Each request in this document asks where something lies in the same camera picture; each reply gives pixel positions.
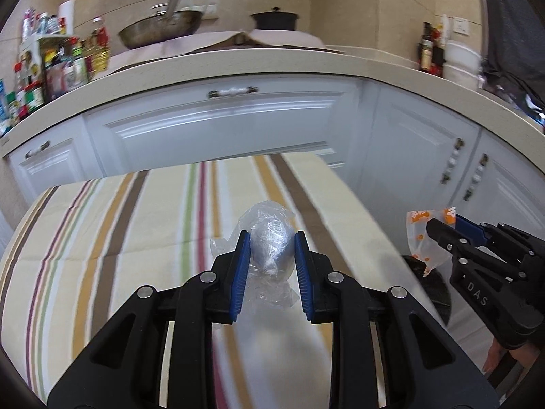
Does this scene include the white paper roll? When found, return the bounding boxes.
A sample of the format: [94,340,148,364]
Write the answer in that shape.
[57,1,76,35]

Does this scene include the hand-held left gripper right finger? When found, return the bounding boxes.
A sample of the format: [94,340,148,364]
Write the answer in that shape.
[294,230,499,409]

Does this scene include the dark cloth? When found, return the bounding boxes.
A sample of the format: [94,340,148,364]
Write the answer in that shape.
[479,0,545,124]

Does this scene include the dark sauce bottles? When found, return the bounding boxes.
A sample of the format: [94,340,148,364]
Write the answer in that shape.
[417,21,446,75]

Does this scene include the metal wok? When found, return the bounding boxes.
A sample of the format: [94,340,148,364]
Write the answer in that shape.
[118,0,204,50]

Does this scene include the clear plastic bag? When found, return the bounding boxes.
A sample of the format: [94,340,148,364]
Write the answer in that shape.
[209,199,301,309]

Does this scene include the beige stone countertop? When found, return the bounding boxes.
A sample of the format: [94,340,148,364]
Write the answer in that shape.
[0,47,545,154]

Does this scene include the white drawer handle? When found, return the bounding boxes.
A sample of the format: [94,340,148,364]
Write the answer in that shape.
[207,86,259,99]
[24,140,51,159]

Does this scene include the group of condiment bottles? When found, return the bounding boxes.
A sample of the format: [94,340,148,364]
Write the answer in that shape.
[0,6,92,133]

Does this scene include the person's right hand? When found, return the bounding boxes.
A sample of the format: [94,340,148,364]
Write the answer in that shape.
[482,340,539,373]

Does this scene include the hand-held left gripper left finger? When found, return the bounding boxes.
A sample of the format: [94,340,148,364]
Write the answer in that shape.
[47,230,252,409]

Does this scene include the orange dotted clear wrapper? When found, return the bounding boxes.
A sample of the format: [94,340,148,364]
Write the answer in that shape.
[405,207,458,277]

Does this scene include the yellow cooking oil bottle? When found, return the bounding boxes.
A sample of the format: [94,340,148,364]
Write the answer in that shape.
[87,17,110,73]

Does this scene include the white kitchen cabinet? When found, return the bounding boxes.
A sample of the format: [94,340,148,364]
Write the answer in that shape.
[4,74,545,265]

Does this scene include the striped tablecloth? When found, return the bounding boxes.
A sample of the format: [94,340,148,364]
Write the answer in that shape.
[0,153,452,409]

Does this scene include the white cabinet door handle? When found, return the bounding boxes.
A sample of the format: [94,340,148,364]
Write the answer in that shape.
[464,153,489,202]
[440,137,464,184]

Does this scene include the stack of white bowls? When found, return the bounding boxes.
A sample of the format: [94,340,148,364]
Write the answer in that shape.
[443,40,484,90]

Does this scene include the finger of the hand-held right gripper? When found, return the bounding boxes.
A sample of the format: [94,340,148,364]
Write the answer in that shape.
[455,215,539,265]
[427,218,473,260]

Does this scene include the beige stove cover cloth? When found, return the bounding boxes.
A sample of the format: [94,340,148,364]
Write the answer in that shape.
[108,29,345,66]

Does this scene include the black cooking pot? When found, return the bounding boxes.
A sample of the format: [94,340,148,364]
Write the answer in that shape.
[250,7,300,30]

